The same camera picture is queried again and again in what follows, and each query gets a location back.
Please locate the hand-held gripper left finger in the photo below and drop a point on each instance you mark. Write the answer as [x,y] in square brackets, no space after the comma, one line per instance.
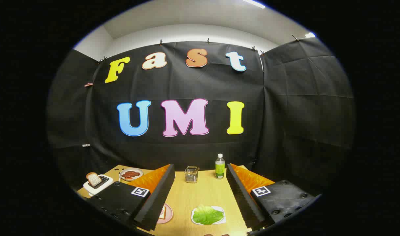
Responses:
[157,196]

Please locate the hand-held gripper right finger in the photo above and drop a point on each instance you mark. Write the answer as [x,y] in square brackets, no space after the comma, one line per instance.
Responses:
[244,196]

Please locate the green lettuce leaf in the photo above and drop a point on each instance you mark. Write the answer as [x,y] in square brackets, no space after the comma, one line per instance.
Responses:
[206,214]

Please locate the toasted bread slice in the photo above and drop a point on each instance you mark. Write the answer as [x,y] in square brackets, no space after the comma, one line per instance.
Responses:
[93,179]

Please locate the pink round plate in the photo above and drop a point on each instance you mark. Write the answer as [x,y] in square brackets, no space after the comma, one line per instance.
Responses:
[169,213]

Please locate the white square plate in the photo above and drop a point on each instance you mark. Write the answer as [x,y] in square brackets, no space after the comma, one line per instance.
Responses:
[221,209]

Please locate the red meat slice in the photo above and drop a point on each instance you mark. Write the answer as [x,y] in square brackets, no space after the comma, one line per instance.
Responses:
[130,174]

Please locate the green label plastic bottle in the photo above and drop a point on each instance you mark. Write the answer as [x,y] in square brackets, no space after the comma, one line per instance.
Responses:
[219,170]

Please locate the white round plate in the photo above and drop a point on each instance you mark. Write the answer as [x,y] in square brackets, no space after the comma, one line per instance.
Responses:
[123,178]

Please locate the white toaster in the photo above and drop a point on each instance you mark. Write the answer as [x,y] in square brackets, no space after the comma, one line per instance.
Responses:
[105,183]

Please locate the black backdrop cloth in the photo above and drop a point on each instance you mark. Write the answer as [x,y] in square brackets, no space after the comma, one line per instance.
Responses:
[186,85]

